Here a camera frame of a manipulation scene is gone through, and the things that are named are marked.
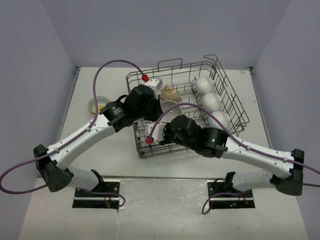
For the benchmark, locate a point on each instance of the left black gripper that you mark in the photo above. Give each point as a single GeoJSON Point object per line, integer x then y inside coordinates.
{"type": "Point", "coordinates": [157, 106]}

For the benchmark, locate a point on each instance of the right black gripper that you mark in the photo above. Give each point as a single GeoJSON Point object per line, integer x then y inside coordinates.
{"type": "Point", "coordinates": [166, 139]}

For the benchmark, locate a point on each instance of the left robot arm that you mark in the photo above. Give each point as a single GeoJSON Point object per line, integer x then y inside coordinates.
{"type": "Point", "coordinates": [55, 165]}

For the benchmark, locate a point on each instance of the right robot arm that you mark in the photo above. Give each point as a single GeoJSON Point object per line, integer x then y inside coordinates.
{"type": "Point", "coordinates": [277, 169]}

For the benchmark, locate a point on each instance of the beige bowl small flowers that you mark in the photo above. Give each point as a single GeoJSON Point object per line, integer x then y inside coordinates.
{"type": "Point", "coordinates": [168, 93]}

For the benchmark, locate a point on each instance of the white bowl middle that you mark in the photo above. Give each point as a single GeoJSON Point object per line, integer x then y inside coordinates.
{"type": "Point", "coordinates": [212, 102]}

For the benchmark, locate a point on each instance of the white bowl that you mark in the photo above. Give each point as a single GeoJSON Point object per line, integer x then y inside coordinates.
{"type": "Point", "coordinates": [203, 85]}
{"type": "Point", "coordinates": [222, 117]}
{"type": "Point", "coordinates": [212, 102]}

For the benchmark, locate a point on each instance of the white bowl front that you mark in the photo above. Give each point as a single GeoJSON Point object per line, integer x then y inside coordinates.
{"type": "Point", "coordinates": [222, 117]}

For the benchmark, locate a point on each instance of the white bowl rear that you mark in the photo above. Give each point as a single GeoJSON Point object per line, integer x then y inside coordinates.
{"type": "Point", "coordinates": [203, 85]}

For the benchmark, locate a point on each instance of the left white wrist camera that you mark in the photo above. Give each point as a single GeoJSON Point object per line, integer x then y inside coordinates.
{"type": "Point", "coordinates": [155, 83]}

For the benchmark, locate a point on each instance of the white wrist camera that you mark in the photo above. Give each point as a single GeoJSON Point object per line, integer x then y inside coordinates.
{"type": "Point", "coordinates": [155, 83]}
{"type": "Point", "coordinates": [157, 134]}

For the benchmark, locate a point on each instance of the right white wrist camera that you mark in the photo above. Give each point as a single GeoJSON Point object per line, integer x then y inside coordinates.
{"type": "Point", "coordinates": [157, 134]}

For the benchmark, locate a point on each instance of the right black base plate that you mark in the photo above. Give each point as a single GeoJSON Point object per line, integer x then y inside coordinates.
{"type": "Point", "coordinates": [223, 201]}

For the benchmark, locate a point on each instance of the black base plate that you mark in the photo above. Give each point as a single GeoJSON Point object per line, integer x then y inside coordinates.
{"type": "Point", "coordinates": [85, 200]}
{"type": "Point", "coordinates": [223, 201]}

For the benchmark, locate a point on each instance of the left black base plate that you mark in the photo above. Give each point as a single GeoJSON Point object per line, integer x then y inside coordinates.
{"type": "Point", "coordinates": [85, 200]}

